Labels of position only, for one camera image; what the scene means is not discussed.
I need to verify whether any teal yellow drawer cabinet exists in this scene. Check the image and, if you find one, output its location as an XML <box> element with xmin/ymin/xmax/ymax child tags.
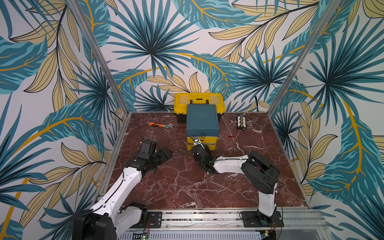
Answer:
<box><xmin>186</xmin><ymin>104</ymin><xmax>220</xmax><ymax>151</ymax></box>

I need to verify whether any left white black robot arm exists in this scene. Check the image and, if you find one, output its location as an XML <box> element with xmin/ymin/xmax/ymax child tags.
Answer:
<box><xmin>72</xmin><ymin>140</ymin><xmax>173</xmax><ymax>240</ymax></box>

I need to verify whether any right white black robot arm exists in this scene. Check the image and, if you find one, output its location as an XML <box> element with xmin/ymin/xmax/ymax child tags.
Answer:
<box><xmin>191</xmin><ymin>144</ymin><xmax>280</xmax><ymax>218</ymax></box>

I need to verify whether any orange adjustable wrench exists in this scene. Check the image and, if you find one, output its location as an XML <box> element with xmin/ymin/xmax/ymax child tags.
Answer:
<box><xmin>147</xmin><ymin>122</ymin><xmax>174</xmax><ymax>129</ymax></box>

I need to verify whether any black battery holder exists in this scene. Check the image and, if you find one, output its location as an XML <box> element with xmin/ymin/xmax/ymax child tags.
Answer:
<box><xmin>237</xmin><ymin>115</ymin><xmax>247</xmax><ymax>131</ymax></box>

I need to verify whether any yellow black toolbox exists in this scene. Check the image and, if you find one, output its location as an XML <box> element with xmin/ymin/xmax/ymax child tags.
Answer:
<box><xmin>174</xmin><ymin>93</ymin><xmax>226</xmax><ymax>123</ymax></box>

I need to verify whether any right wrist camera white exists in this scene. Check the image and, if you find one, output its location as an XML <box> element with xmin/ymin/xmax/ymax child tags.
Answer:
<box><xmin>192</xmin><ymin>137</ymin><xmax>204</xmax><ymax>147</ymax></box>

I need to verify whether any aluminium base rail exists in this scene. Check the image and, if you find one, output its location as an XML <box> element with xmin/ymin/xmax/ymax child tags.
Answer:
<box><xmin>70</xmin><ymin>208</ymin><xmax>331</xmax><ymax>240</ymax></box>

